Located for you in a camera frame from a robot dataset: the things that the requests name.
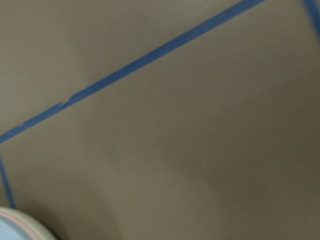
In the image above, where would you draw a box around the blue plate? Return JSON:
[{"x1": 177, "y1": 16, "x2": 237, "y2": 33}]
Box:
[{"x1": 0, "y1": 216, "x2": 32, "y2": 240}]

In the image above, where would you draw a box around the cream plate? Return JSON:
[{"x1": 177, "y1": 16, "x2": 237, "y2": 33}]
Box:
[{"x1": 0, "y1": 207, "x2": 57, "y2": 240}]

